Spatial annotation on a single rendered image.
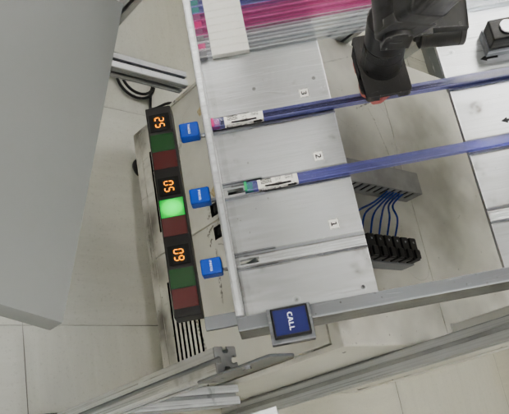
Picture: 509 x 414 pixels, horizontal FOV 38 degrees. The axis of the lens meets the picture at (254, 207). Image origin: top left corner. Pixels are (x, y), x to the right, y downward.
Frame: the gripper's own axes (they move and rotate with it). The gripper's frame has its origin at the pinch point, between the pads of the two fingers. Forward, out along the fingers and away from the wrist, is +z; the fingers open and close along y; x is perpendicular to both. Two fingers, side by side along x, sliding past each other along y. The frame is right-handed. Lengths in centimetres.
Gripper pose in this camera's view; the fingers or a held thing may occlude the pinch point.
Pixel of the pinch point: (375, 95)
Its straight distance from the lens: 115.0
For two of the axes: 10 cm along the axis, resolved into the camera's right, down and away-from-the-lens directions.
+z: 0.7, 3.7, 9.3
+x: -9.8, 1.8, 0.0
